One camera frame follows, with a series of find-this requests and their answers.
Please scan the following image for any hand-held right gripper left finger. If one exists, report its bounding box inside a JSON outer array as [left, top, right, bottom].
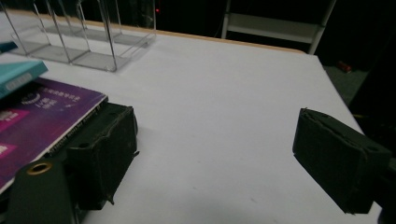
[[46, 102, 140, 211]]

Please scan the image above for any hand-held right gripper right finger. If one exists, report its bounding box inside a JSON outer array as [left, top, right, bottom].
[[292, 107, 394, 216]]

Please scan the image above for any purple paperback book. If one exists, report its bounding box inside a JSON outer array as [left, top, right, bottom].
[[0, 77, 109, 194]]

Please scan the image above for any clear acrylic book rack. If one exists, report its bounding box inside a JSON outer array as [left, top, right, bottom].
[[0, 0, 157, 73]]

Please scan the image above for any colourful teal-spined picture book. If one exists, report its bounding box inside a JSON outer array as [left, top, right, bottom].
[[0, 60, 50, 101]]

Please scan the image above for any small red floor object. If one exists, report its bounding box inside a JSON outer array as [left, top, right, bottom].
[[337, 61, 353, 74]]

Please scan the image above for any white metal stand frame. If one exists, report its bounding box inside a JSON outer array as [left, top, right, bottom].
[[220, 0, 338, 56]]

